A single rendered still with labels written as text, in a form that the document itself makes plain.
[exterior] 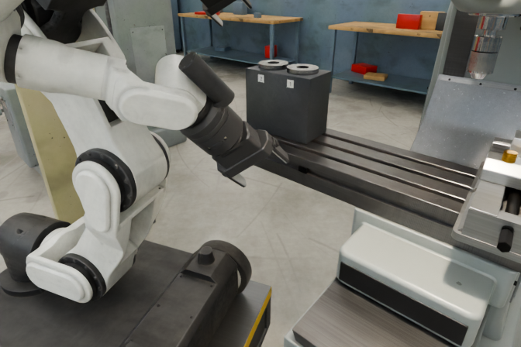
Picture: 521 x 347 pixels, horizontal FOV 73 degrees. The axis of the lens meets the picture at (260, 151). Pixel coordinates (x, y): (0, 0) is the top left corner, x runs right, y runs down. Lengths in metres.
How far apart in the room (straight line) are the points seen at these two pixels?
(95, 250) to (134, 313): 0.22
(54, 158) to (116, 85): 1.58
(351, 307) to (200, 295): 0.42
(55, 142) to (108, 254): 1.21
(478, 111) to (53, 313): 1.29
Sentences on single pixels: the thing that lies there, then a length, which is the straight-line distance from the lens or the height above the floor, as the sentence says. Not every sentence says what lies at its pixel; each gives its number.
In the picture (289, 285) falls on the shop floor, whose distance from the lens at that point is 1.88.
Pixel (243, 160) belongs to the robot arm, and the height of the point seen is 1.06.
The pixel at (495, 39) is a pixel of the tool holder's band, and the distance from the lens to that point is 0.80.
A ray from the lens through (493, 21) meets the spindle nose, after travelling 0.79.
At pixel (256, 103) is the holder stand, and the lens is 1.06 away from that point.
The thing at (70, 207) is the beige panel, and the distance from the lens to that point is 2.22.
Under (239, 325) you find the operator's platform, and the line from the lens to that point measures 1.22.
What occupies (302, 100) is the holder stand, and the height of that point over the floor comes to 1.07.
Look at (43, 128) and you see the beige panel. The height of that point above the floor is 0.72.
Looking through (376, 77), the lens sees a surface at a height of 0.28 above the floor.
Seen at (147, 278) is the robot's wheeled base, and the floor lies 0.57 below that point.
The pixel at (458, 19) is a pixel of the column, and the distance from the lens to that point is 1.21.
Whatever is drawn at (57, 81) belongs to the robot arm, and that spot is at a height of 1.24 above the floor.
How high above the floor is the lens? 1.36
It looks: 26 degrees down
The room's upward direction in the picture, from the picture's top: straight up
